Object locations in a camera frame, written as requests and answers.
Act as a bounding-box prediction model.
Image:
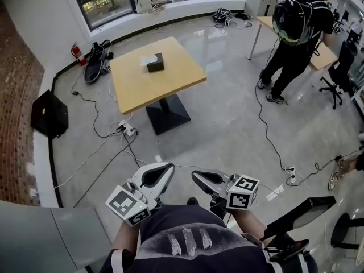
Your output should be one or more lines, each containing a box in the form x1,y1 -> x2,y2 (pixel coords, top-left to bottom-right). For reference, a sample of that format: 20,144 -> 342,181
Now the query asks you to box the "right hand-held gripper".
191,169 -> 260,218

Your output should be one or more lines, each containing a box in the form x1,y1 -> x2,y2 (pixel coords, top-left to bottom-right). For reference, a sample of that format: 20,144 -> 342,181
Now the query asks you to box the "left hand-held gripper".
105,162 -> 175,227

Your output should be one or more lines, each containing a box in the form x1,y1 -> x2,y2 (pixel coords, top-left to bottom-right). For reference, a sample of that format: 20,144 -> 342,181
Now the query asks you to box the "white cloth piece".
140,54 -> 160,67

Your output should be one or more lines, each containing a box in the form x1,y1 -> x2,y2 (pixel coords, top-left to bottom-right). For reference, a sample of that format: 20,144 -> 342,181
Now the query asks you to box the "person's right forearm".
229,208 -> 267,238

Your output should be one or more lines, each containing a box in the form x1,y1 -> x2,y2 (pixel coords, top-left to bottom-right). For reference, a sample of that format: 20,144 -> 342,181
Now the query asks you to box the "person's left forearm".
112,222 -> 143,253

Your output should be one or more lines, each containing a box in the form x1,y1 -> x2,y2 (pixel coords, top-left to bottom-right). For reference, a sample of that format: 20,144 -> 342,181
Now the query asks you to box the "black tissue box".
140,52 -> 165,73

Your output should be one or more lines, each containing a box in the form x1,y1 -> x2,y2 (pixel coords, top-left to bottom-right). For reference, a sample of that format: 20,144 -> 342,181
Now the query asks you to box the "person's dark printed shirt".
101,203 -> 319,273

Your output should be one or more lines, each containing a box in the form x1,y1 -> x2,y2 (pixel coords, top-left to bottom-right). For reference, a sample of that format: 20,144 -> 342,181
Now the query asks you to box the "black flat panel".
263,196 -> 337,240

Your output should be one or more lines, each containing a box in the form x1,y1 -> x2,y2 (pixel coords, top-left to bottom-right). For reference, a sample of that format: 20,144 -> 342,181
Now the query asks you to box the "black controller with red button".
270,239 -> 311,263

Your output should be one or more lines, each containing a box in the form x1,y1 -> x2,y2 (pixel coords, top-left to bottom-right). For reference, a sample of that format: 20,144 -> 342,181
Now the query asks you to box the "black box case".
30,89 -> 69,138

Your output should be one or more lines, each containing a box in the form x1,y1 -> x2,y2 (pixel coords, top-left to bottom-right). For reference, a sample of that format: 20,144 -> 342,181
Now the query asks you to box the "grey cabinet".
0,200 -> 111,273

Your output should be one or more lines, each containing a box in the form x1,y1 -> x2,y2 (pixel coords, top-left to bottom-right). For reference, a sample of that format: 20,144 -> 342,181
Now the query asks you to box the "black stool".
331,212 -> 364,250

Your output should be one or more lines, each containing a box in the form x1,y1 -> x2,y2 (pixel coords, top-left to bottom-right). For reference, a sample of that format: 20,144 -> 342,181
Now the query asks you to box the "red fire extinguisher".
71,41 -> 87,67

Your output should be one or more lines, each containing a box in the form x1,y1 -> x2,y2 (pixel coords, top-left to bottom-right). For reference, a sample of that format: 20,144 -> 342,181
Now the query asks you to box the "light wooden desk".
246,15 -> 339,71

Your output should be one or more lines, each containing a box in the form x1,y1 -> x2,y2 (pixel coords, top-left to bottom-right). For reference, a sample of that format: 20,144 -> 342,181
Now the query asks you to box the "white bag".
135,0 -> 154,14

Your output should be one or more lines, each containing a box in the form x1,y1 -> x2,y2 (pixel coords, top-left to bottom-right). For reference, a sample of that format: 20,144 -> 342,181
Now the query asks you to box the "black office chair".
318,40 -> 359,110

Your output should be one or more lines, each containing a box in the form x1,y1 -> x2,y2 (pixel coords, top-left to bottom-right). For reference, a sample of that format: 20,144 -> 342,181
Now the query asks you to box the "black framed window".
69,0 -> 242,32

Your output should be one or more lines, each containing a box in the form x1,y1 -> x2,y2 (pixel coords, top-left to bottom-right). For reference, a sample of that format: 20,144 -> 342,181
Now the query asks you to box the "long black floor cable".
254,69 -> 288,172

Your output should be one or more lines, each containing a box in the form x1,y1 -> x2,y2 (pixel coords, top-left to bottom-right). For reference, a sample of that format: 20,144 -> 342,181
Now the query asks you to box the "square wooden pedestal table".
110,36 -> 208,136

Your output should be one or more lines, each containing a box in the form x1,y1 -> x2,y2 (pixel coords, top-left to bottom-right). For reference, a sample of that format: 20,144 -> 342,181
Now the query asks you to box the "black cable with adapter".
72,90 -> 126,139

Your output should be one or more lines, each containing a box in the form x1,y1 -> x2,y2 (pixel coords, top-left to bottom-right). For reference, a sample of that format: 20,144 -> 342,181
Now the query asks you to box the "black shell backpack with straps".
84,39 -> 114,85

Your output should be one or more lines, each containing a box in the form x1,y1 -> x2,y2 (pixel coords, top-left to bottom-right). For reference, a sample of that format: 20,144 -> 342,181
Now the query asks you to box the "black strap harness bundle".
212,7 -> 234,28

